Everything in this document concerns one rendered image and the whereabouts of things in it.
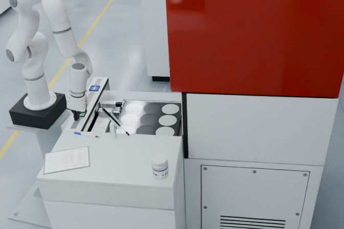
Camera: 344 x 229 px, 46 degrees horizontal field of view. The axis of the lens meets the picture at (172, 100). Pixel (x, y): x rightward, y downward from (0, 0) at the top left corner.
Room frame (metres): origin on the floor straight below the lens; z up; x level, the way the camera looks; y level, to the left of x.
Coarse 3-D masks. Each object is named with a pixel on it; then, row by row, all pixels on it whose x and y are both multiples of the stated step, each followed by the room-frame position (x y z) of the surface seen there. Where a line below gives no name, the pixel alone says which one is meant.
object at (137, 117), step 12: (132, 108) 1.92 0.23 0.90; (144, 108) 1.92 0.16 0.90; (156, 108) 1.91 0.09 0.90; (180, 108) 1.90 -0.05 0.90; (120, 120) 1.81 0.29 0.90; (132, 120) 1.81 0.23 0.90; (144, 120) 1.80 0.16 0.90; (156, 120) 1.80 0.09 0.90; (120, 132) 1.71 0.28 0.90; (132, 132) 1.70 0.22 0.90; (144, 132) 1.69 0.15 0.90
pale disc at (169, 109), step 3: (165, 105) 1.94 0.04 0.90; (168, 105) 1.94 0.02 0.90; (171, 105) 1.93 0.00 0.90; (174, 105) 1.93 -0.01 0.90; (162, 108) 1.91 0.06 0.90; (165, 108) 1.91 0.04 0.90; (168, 108) 1.90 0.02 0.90; (171, 108) 1.90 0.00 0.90; (174, 108) 1.90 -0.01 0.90; (177, 108) 1.90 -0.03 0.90; (165, 111) 1.88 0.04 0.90; (168, 111) 1.87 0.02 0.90; (171, 111) 1.87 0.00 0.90; (174, 111) 1.87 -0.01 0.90; (177, 111) 1.87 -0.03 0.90
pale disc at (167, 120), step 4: (164, 116) 1.83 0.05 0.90; (168, 116) 1.83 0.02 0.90; (172, 116) 1.83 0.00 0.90; (160, 120) 1.80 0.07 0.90; (164, 120) 1.79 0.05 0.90; (168, 120) 1.79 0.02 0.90; (172, 120) 1.79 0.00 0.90; (176, 120) 1.79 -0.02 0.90; (164, 124) 1.76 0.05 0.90; (168, 124) 1.75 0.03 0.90; (172, 124) 1.75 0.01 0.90
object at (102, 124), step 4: (116, 108) 1.99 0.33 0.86; (100, 116) 1.89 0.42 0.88; (104, 116) 1.89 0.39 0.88; (108, 116) 1.89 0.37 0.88; (96, 120) 1.85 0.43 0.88; (100, 120) 1.85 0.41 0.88; (104, 120) 1.85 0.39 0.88; (108, 120) 1.85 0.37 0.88; (96, 124) 1.82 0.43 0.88; (100, 124) 1.81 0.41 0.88; (104, 124) 1.81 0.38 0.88; (108, 124) 1.81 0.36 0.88; (92, 128) 1.78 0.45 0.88; (96, 128) 1.78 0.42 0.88; (100, 128) 1.78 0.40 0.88; (104, 128) 1.77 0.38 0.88; (108, 128) 1.80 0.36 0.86
